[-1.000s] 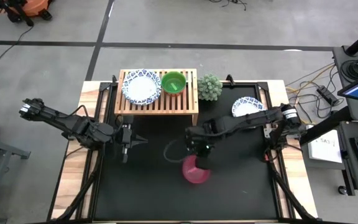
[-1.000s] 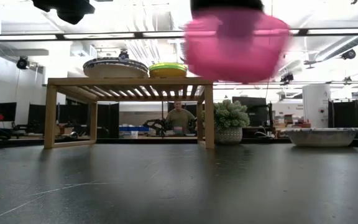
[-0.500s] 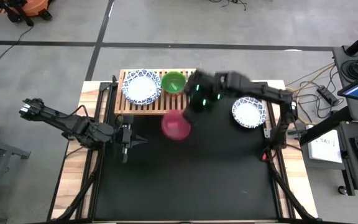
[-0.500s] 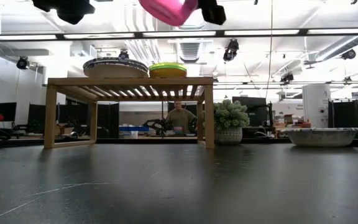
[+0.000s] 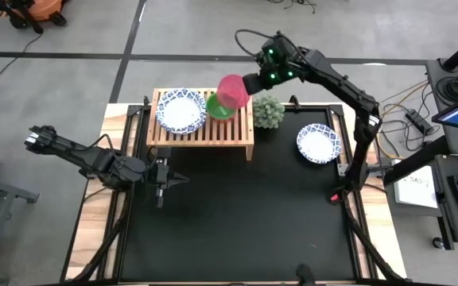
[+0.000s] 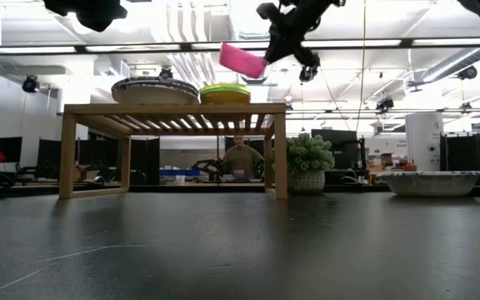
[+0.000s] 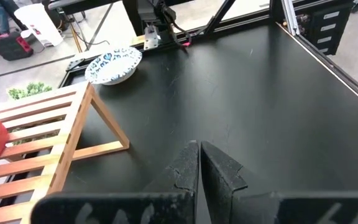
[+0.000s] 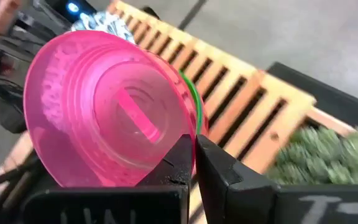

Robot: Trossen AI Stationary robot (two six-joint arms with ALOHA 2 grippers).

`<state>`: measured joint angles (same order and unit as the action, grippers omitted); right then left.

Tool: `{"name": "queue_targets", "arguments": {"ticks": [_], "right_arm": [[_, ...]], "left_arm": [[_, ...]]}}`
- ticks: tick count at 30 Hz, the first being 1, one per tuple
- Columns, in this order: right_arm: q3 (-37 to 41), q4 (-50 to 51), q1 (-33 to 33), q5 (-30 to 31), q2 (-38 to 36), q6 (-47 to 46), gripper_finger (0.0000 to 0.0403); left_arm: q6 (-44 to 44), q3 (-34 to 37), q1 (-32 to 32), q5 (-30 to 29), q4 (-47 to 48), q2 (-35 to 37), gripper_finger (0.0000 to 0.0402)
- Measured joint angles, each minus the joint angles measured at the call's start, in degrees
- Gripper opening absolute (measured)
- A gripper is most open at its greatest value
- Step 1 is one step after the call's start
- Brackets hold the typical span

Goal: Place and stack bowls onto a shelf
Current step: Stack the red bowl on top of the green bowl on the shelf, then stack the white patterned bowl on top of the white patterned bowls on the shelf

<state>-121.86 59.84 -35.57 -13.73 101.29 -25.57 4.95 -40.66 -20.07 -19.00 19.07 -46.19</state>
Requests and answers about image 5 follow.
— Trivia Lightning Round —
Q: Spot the orange shop vacuum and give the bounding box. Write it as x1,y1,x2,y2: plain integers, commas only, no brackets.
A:
7,0,69,29

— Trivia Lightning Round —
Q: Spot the white paper sheet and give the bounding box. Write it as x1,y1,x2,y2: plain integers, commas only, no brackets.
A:
393,174,440,210

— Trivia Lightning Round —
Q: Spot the yellow cable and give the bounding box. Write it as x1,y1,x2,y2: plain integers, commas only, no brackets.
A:
375,79,429,160

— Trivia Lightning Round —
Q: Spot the blue patterned paper bowl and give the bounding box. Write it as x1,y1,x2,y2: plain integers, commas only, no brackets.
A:
155,87,208,135
295,122,342,165

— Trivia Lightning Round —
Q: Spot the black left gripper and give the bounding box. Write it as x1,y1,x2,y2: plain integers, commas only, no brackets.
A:
145,157,191,208

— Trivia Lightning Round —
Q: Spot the slatted wooden shelf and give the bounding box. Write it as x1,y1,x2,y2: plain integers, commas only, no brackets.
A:
146,87,255,162

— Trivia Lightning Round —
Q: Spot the black frame strut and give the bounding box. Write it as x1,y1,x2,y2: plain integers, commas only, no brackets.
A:
339,190,407,284
68,186,135,284

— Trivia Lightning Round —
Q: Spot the green plastic bowl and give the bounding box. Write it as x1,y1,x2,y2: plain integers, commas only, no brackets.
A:
206,92,239,122

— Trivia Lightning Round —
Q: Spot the green artificial succulent plant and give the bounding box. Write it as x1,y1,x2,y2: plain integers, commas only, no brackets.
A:
251,93,286,130

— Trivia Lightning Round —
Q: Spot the coiled black cable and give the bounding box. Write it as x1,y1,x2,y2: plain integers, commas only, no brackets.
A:
435,75,458,105

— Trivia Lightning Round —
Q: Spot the black table-level camera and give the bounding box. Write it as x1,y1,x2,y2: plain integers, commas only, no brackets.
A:
295,262,316,286

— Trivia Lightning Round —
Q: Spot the black table mat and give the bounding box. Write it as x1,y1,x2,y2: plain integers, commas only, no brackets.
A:
118,108,358,281

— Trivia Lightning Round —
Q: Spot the black power strip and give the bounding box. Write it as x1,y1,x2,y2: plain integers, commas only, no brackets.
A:
404,108,435,136

